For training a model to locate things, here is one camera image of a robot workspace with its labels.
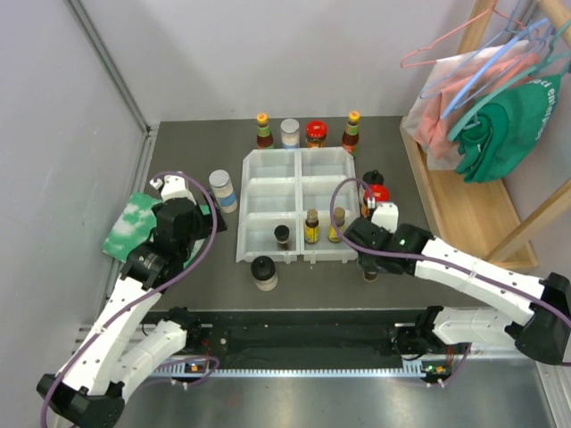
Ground black cap pepper bottle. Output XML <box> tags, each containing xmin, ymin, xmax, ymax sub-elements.
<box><xmin>362</xmin><ymin>268</ymin><xmax>379</xmax><ymax>283</ymax></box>
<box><xmin>274</xmin><ymin>225</ymin><xmax>290</xmax><ymax>251</ymax></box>

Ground yellow label brown bottle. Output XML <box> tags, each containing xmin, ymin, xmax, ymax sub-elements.
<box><xmin>327</xmin><ymin>207</ymin><xmax>346</xmax><ymax>243</ymax></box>
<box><xmin>303</xmin><ymin>209</ymin><xmax>319</xmax><ymax>244</ymax></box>

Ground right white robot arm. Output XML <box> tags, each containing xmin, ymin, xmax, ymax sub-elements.
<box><xmin>343</xmin><ymin>218</ymin><xmax>570</xmax><ymax>366</ymax></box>

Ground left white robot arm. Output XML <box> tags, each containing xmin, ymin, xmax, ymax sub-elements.
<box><xmin>37</xmin><ymin>186</ymin><xmax>225</xmax><ymax>427</ymax></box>

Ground left silver lid salt jar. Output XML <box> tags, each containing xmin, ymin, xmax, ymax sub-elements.
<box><xmin>209</xmin><ymin>169</ymin><xmax>237</xmax><ymax>213</ymax></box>

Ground silver lid salt jar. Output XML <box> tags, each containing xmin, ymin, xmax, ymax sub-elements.
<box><xmin>209</xmin><ymin>169</ymin><xmax>237</xmax><ymax>213</ymax></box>
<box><xmin>280</xmin><ymin>119</ymin><xmax>300</xmax><ymax>149</ymax></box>

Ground green white cloth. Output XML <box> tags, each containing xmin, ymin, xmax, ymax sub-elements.
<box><xmin>102</xmin><ymin>190</ymin><xmax>213</xmax><ymax>264</ymax></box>

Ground right red lid sauce jar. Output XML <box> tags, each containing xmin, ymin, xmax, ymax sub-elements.
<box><xmin>360</xmin><ymin>184</ymin><xmax>390</xmax><ymax>218</ymax></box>

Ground red lid sauce jar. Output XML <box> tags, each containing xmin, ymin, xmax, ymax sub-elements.
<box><xmin>360</xmin><ymin>184</ymin><xmax>390</xmax><ymax>218</ymax></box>
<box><xmin>305</xmin><ymin>120</ymin><xmax>327</xmax><ymax>148</ymax></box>

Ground left white organizer tray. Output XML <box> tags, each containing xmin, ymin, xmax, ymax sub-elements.
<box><xmin>236</xmin><ymin>149</ymin><xmax>299</xmax><ymax>264</ymax></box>

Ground white organizer tray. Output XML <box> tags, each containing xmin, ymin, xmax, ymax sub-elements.
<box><xmin>236</xmin><ymin>149</ymin><xmax>299</xmax><ymax>264</ymax></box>
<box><xmin>294</xmin><ymin>147</ymin><xmax>357</xmax><ymax>264</ymax></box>

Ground black lid shaker right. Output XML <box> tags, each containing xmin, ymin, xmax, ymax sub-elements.
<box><xmin>362</xmin><ymin>169</ymin><xmax>385</xmax><ymax>192</ymax></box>

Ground black lid shaker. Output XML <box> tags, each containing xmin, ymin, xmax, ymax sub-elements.
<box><xmin>251</xmin><ymin>256</ymin><xmax>278</xmax><ymax>292</ymax></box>
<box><xmin>362</xmin><ymin>169</ymin><xmax>385</xmax><ymax>192</ymax></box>

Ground wooden clothes rack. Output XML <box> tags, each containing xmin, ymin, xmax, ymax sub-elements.
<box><xmin>401</xmin><ymin>1</ymin><xmax>570</xmax><ymax>272</ymax></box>

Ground black lid shaker front left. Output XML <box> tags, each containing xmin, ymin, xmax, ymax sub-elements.
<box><xmin>251</xmin><ymin>256</ymin><xmax>278</xmax><ymax>292</ymax></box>

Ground left orange cap sauce bottle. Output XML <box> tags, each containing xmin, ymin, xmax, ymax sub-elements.
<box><xmin>256</xmin><ymin>112</ymin><xmax>274</xmax><ymax>150</ymax></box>

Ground orange cap sauce bottle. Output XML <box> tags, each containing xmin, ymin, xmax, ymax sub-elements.
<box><xmin>342</xmin><ymin>111</ymin><xmax>360</xmax><ymax>157</ymax></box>
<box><xmin>256</xmin><ymin>112</ymin><xmax>274</xmax><ymax>150</ymax></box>

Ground right white organizer tray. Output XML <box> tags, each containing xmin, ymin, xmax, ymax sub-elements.
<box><xmin>294</xmin><ymin>147</ymin><xmax>357</xmax><ymax>264</ymax></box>

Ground back silver lid salt jar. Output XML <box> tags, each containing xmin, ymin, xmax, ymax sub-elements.
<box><xmin>280</xmin><ymin>119</ymin><xmax>300</xmax><ymax>149</ymax></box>

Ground right orange cap sauce bottle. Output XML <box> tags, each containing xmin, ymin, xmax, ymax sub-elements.
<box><xmin>342</xmin><ymin>111</ymin><xmax>360</xmax><ymax>157</ymax></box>

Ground back red lid sauce jar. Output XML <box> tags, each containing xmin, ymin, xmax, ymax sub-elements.
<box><xmin>305</xmin><ymin>120</ymin><xmax>327</xmax><ymax>148</ymax></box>

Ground green garment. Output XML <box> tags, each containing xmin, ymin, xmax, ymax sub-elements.
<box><xmin>453</xmin><ymin>74</ymin><xmax>562</xmax><ymax>183</ymax></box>

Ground pink white garment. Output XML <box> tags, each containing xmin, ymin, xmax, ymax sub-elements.
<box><xmin>402</xmin><ymin>40</ymin><xmax>540</xmax><ymax>170</ymax></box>

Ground blue hanger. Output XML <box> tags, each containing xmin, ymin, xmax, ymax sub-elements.
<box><xmin>418</xmin><ymin>18</ymin><xmax>553</xmax><ymax>119</ymax></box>

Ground teal hanger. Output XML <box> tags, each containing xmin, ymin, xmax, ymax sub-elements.
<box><xmin>448</xmin><ymin>21</ymin><xmax>570</xmax><ymax>141</ymax></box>

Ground pink hanger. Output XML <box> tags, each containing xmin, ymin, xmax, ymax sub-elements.
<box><xmin>399</xmin><ymin>1</ymin><xmax>530</xmax><ymax>70</ymax></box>

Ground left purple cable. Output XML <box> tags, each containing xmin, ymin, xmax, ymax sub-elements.
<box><xmin>37</xmin><ymin>169</ymin><xmax>222</xmax><ymax>428</ymax></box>

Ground purple cable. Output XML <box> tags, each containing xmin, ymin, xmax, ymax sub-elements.
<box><xmin>37</xmin><ymin>169</ymin><xmax>222</xmax><ymax>428</ymax></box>
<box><xmin>328</xmin><ymin>177</ymin><xmax>571</xmax><ymax>389</ymax></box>

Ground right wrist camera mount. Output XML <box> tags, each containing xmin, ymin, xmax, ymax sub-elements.
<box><xmin>361</xmin><ymin>197</ymin><xmax>399</xmax><ymax>233</ymax></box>

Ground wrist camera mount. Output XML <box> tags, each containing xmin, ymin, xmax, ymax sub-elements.
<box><xmin>149</xmin><ymin>175</ymin><xmax>196</xmax><ymax>203</ymax></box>
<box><xmin>361</xmin><ymin>197</ymin><xmax>399</xmax><ymax>233</ymax></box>

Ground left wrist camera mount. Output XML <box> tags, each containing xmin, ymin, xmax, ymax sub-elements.
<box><xmin>149</xmin><ymin>175</ymin><xmax>196</xmax><ymax>203</ymax></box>

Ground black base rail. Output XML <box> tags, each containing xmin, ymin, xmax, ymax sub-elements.
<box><xmin>178</xmin><ymin>308</ymin><xmax>474</xmax><ymax>369</ymax></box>

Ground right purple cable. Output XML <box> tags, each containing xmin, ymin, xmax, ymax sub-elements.
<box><xmin>328</xmin><ymin>177</ymin><xmax>571</xmax><ymax>389</ymax></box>

